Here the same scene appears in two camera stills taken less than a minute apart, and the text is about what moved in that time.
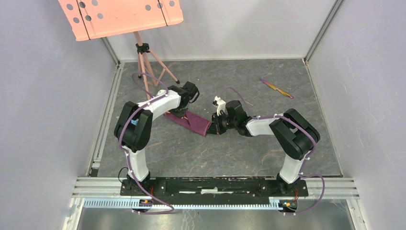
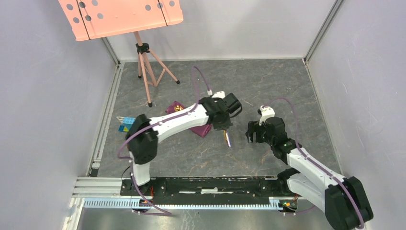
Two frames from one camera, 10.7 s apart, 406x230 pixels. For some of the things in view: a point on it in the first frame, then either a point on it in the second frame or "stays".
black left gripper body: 180,111 to 223,123
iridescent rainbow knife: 276,88 to 227,138
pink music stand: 88,19 stays
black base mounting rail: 214,189 stays
